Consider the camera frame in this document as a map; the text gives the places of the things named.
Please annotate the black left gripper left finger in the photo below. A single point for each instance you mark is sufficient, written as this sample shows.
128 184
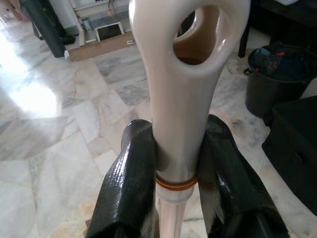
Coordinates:
128 178

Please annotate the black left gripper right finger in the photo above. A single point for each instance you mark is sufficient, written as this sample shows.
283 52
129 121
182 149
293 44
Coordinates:
230 186

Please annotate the black storage case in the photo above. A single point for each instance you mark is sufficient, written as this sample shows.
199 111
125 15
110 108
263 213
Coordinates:
294 148

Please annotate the long flat brown carton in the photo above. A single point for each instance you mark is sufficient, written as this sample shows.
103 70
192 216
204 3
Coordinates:
104 49

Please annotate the small white plug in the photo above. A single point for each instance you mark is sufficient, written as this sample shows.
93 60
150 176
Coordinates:
67 55

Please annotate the white framed tablet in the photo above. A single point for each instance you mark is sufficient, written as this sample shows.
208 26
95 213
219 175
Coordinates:
109 32

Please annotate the grey tumbler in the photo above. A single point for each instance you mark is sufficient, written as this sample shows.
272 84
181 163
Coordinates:
86 24

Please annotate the dark standing bag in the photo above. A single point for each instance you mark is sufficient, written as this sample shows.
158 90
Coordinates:
47 24

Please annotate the black table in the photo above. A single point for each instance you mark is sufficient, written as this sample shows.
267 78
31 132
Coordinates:
292 19

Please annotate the white shelf frame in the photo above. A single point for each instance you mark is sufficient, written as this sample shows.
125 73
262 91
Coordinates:
77 12

